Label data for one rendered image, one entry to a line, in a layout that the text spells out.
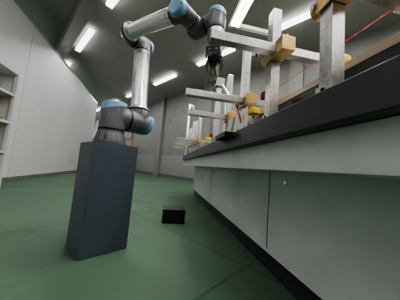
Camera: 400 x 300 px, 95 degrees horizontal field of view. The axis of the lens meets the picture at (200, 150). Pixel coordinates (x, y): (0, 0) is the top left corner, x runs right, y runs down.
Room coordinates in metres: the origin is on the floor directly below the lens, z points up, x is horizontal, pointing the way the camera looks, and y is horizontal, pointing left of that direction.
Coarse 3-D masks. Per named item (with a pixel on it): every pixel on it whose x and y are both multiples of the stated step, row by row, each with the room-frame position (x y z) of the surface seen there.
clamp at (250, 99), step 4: (248, 92) 0.81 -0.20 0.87; (244, 96) 0.84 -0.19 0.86; (248, 96) 0.81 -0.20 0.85; (252, 96) 0.81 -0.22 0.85; (256, 96) 0.82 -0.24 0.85; (244, 100) 0.84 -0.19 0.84; (248, 100) 0.81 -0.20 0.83; (252, 100) 0.81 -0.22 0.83; (256, 100) 0.82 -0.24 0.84; (244, 104) 0.84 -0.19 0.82; (248, 104) 0.83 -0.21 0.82; (252, 104) 0.83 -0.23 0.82; (248, 108) 0.89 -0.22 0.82
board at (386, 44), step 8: (384, 40) 0.47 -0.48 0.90; (392, 40) 0.45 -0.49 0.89; (376, 48) 0.49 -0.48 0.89; (384, 48) 0.47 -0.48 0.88; (360, 56) 0.53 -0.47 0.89; (368, 56) 0.51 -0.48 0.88; (352, 64) 0.56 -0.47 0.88; (304, 88) 0.76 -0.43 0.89; (288, 96) 0.87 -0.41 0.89; (280, 104) 0.93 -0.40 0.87
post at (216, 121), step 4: (220, 88) 1.39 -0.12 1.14; (220, 92) 1.39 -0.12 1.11; (216, 104) 1.38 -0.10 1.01; (216, 108) 1.38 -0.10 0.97; (216, 112) 1.39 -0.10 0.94; (216, 120) 1.39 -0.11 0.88; (216, 124) 1.39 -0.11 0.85; (216, 128) 1.39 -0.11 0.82; (216, 132) 1.39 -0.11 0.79; (212, 136) 1.41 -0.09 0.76; (212, 140) 1.38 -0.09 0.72
